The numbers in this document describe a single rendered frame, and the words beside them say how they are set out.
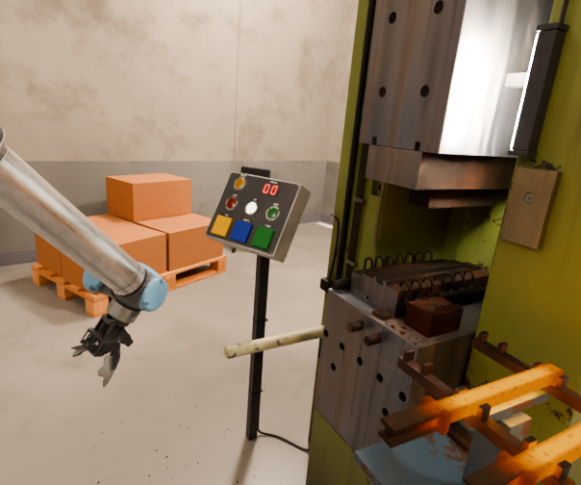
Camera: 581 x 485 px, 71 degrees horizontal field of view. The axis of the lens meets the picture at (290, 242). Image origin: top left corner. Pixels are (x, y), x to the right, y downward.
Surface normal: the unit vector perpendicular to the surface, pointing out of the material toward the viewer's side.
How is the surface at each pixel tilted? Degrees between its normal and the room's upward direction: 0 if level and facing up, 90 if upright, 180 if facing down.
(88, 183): 90
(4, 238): 90
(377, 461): 0
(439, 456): 0
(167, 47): 90
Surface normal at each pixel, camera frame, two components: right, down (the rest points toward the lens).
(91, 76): 0.67, 0.26
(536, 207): -0.86, 0.07
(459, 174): 0.50, 0.29
